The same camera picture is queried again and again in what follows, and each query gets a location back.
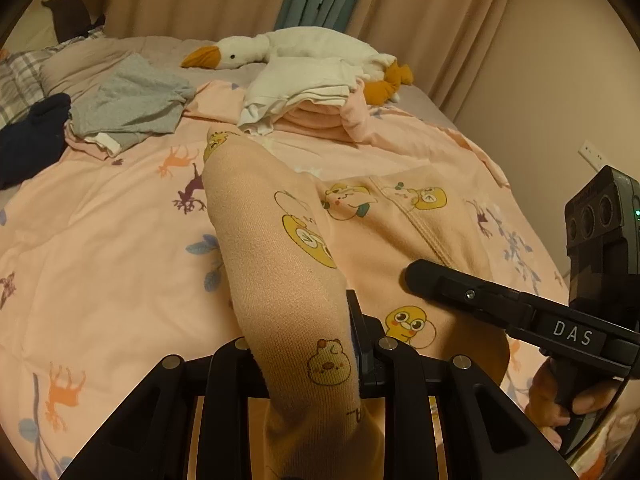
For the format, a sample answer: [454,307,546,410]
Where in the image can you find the pink folded cloth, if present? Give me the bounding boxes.
[272,91,383,147]

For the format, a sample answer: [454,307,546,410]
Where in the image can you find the dark brown object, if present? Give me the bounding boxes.
[42,0,107,42]

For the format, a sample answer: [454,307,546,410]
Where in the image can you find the dark navy garment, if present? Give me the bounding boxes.
[0,92,73,191]

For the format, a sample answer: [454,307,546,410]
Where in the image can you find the pink deer print blanket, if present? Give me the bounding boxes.
[0,77,640,480]

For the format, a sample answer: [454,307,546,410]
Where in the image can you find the taupe bed sheet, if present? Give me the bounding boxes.
[39,35,273,102]

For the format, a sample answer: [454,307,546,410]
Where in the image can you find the white wall socket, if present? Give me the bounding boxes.
[578,141,607,169]

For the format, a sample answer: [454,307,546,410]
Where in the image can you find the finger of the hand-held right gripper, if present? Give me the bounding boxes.
[404,259,541,333]

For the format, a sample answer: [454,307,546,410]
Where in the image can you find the pink duck print garment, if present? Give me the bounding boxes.
[201,127,512,480]

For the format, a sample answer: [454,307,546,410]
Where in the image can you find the person's right hand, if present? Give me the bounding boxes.
[529,360,626,432]

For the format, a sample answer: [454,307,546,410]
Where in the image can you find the small pink garment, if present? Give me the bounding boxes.
[64,122,126,162]

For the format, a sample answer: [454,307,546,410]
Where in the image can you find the beige curtain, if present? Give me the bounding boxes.
[105,0,533,121]

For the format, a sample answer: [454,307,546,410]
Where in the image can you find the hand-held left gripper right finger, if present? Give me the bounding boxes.
[345,289,581,480]

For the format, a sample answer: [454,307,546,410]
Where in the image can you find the white goose plush toy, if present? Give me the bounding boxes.
[181,26,415,106]

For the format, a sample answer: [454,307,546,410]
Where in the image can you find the grey garment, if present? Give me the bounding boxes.
[70,54,197,156]

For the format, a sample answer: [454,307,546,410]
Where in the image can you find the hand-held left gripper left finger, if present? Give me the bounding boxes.
[60,336,267,480]

